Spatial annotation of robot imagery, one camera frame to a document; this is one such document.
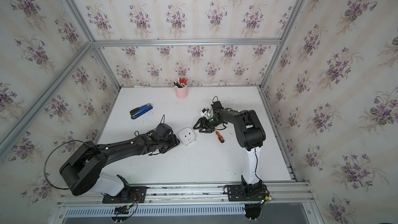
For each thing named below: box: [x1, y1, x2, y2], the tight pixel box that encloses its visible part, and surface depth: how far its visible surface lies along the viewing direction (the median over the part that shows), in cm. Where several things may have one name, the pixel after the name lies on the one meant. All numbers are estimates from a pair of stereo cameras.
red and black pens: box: [173, 77, 188, 89], surface depth 110 cm
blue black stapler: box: [129, 103, 153, 120], surface depth 106 cm
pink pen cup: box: [174, 84, 189, 100], surface depth 115 cm
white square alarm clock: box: [178, 127, 196, 147], surface depth 92 cm
